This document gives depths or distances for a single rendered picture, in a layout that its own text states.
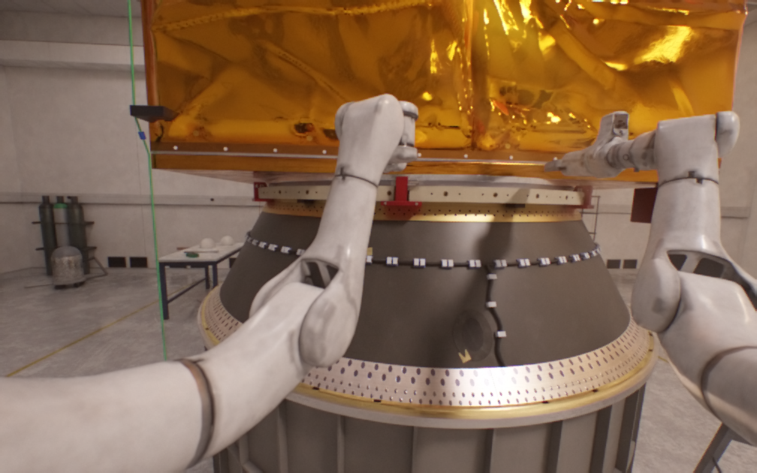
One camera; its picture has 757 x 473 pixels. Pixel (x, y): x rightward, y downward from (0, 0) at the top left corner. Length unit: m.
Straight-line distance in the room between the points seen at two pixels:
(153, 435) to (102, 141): 8.25
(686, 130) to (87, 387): 0.71
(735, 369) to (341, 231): 0.36
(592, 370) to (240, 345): 0.94
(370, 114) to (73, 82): 8.67
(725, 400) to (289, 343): 0.35
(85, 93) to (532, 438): 8.81
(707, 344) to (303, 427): 0.87
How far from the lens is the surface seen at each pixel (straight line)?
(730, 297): 0.48
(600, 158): 0.80
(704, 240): 0.55
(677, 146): 0.62
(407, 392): 0.80
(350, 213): 0.35
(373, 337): 0.82
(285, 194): 1.11
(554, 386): 0.94
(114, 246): 8.38
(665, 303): 0.46
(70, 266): 7.40
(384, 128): 0.39
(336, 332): 0.31
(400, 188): 0.85
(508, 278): 0.92
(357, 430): 0.90
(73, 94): 8.90
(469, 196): 0.90
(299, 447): 1.04
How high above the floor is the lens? 1.66
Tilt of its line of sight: 7 degrees down
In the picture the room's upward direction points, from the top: 1 degrees clockwise
